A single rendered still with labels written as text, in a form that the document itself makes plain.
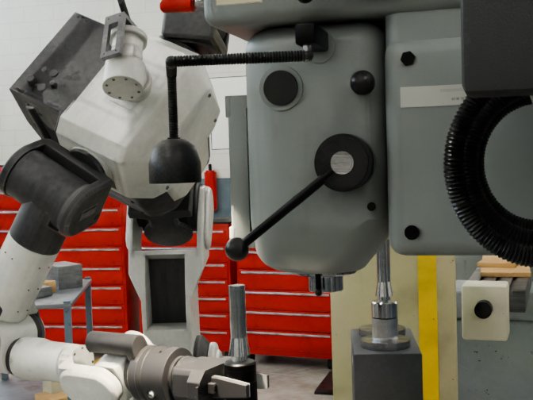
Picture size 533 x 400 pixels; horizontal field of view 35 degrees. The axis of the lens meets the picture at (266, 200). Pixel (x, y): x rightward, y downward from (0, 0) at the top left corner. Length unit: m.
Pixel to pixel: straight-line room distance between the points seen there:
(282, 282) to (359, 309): 2.96
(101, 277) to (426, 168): 5.49
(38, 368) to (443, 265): 1.71
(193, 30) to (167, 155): 0.46
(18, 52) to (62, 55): 10.31
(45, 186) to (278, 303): 4.57
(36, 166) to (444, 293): 1.76
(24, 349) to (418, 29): 0.85
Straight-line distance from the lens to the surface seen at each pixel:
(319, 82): 1.07
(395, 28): 1.05
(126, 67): 1.39
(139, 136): 1.45
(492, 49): 0.78
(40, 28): 11.78
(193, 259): 1.78
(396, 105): 1.03
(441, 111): 1.03
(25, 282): 1.50
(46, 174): 1.44
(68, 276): 4.41
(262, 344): 6.02
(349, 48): 1.07
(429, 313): 2.92
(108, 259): 6.39
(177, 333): 1.80
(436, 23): 1.05
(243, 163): 1.17
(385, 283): 1.57
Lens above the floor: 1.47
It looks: 3 degrees down
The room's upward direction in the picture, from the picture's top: 2 degrees counter-clockwise
